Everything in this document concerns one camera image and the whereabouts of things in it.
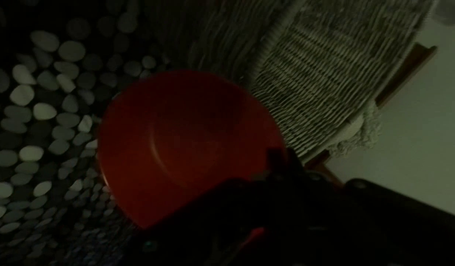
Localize white fringed cloth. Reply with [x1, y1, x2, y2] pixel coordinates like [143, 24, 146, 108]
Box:
[326, 102, 383, 157]

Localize grey wicker basket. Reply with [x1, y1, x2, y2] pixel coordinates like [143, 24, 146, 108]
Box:
[148, 0, 436, 161]

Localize orange plastic bowl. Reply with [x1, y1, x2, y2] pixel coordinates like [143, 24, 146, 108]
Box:
[97, 70, 287, 249]

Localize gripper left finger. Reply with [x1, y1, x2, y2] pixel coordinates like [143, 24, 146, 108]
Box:
[127, 147, 289, 266]

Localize dark pebble pattern bedspread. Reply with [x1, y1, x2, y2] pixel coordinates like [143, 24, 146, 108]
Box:
[0, 0, 198, 266]

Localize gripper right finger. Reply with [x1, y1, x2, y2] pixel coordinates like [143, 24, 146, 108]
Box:
[286, 148, 455, 266]

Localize brown wooden bed frame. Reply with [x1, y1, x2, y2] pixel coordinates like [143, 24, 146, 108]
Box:
[304, 42, 438, 185]

